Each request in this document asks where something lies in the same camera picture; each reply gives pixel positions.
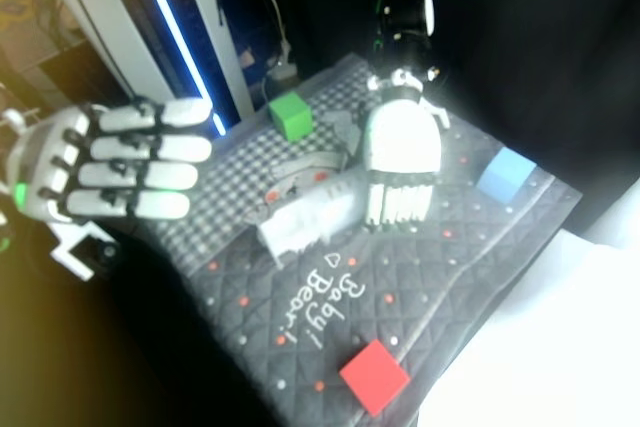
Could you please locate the blue cube block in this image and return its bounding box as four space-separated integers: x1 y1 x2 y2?
475 148 537 206

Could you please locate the grey quilt with bear print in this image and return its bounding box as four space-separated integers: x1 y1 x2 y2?
142 51 584 427

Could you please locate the white cable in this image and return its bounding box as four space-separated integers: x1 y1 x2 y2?
238 0 294 63

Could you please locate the green cube block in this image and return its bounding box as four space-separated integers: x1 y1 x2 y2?
267 91 315 142

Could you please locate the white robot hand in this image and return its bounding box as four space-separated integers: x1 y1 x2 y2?
357 95 445 234
8 96 214 224

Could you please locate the white tower with blue light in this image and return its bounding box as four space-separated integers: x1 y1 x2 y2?
29 0 257 138

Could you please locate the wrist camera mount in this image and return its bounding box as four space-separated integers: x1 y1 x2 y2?
49 220 122 282

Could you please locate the white power plug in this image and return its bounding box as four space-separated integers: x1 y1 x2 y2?
268 57 300 82

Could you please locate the large clear plastic syringe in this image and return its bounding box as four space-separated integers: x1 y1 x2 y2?
257 169 372 268

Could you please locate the red cube block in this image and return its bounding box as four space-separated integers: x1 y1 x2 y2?
339 339 411 417

